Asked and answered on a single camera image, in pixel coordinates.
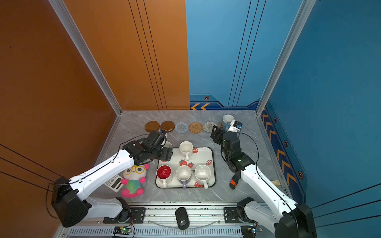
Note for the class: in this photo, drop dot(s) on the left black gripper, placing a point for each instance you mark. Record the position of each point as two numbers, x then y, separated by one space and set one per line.
168 152

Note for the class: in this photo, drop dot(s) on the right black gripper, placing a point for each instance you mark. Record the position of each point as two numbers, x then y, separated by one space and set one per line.
215 134

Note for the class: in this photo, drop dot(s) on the white woven round coaster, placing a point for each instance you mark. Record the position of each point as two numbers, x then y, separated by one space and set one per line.
208 127

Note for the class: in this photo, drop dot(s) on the white mug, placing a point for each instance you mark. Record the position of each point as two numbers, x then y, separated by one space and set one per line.
186 149
202 175

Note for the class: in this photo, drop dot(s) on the tan rattan round coaster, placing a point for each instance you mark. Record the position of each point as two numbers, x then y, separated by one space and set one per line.
196 128

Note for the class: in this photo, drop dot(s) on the glossy brown round coaster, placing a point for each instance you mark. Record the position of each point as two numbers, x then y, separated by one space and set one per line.
167 126

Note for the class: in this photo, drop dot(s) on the grey woven round coaster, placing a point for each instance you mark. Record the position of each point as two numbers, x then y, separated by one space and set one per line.
181 127

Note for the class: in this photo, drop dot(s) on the matte brown round coaster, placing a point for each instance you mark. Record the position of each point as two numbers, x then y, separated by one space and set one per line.
152 126

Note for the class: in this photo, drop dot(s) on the light blue mug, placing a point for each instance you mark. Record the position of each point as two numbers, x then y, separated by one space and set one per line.
168 145

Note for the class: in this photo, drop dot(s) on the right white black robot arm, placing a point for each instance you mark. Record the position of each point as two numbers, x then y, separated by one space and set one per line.
284 217

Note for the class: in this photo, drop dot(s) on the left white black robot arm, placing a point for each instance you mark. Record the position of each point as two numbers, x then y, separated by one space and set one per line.
71 198

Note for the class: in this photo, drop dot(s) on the red inside mug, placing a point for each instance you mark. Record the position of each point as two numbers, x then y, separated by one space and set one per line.
165 174

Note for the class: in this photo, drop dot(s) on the white strawberry tray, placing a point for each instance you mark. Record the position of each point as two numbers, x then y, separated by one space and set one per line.
200 156

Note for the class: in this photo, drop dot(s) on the purple mug front middle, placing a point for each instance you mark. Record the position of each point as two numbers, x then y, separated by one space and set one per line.
183 174

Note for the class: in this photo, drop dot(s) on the pink panda plush toy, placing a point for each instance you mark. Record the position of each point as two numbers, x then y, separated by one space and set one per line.
133 179

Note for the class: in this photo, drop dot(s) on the black orange utility knife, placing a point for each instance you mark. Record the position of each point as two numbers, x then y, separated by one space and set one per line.
234 181

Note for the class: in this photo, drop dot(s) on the white calculator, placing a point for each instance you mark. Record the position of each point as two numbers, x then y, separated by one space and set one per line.
115 183

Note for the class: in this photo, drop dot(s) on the black computer mouse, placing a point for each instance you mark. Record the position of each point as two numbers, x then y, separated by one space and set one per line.
182 218

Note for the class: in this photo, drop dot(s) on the small wooden block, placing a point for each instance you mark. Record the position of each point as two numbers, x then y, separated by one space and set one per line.
276 182

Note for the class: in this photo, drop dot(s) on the left green circuit board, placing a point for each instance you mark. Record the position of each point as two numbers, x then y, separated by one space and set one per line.
123 232

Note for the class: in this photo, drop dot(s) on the green circuit board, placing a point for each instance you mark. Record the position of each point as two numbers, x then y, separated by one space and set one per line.
123 232
250 231

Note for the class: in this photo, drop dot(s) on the right green circuit board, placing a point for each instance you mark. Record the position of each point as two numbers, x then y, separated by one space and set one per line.
250 231

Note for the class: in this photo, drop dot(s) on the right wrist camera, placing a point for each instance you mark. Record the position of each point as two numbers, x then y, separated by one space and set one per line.
235 126

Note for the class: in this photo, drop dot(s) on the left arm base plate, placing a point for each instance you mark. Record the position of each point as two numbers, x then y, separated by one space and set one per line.
135 215

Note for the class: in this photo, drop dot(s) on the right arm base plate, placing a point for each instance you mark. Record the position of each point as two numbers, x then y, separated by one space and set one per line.
234 215

